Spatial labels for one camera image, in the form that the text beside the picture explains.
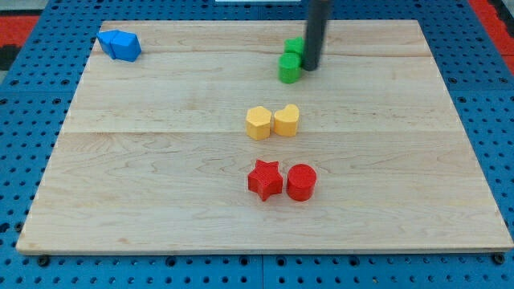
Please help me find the red cylinder block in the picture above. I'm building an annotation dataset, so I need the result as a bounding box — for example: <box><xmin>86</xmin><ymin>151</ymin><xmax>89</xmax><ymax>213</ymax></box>
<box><xmin>287</xmin><ymin>164</ymin><xmax>317</xmax><ymax>201</ymax></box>

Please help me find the yellow heart block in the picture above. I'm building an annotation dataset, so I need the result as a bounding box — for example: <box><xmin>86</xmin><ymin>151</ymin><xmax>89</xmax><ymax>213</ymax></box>
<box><xmin>273</xmin><ymin>104</ymin><xmax>300</xmax><ymax>136</ymax></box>

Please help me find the yellow hexagon block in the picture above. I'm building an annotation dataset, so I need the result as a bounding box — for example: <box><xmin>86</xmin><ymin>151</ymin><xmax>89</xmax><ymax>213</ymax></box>
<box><xmin>246</xmin><ymin>106</ymin><xmax>271</xmax><ymax>140</ymax></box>

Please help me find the green cylinder block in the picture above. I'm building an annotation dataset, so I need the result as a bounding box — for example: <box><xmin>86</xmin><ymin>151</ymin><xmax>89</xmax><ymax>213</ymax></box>
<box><xmin>278</xmin><ymin>52</ymin><xmax>301</xmax><ymax>83</ymax></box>

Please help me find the red star block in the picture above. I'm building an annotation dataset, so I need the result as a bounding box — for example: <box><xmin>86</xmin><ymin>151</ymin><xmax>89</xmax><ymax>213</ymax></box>
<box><xmin>247</xmin><ymin>159</ymin><xmax>284</xmax><ymax>201</ymax></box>

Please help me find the green star block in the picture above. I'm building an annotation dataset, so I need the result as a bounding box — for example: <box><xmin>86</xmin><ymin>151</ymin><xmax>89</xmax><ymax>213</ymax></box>
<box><xmin>284</xmin><ymin>36</ymin><xmax>304</xmax><ymax>58</ymax></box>

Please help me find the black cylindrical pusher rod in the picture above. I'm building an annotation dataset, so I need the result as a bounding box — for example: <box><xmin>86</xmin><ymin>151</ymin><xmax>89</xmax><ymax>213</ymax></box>
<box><xmin>302</xmin><ymin>0</ymin><xmax>332</xmax><ymax>71</ymax></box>

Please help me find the blue cube block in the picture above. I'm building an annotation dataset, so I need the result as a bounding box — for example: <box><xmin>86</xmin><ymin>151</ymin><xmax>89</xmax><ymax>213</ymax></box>
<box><xmin>110</xmin><ymin>31</ymin><xmax>141</xmax><ymax>62</ymax></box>

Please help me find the light wooden board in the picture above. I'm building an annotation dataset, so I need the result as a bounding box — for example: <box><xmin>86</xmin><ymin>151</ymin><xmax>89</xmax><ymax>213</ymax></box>
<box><xmin>16</xmin><ymin>20</ymin><xmax>513</xmax><ymax>255</ymax></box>

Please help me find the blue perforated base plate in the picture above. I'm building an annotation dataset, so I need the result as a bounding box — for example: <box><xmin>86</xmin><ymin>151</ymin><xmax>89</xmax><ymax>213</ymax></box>
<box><xmin>1</xmin><ymin>1</ymin><xmax>513</xmax><ymax>288</ymax></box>

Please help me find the blue triangular block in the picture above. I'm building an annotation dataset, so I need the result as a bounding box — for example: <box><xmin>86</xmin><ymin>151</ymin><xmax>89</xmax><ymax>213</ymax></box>
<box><xmin>96</xmin><ymin>30</ymin><xmax>119</xmax><ymax>59</ymax></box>

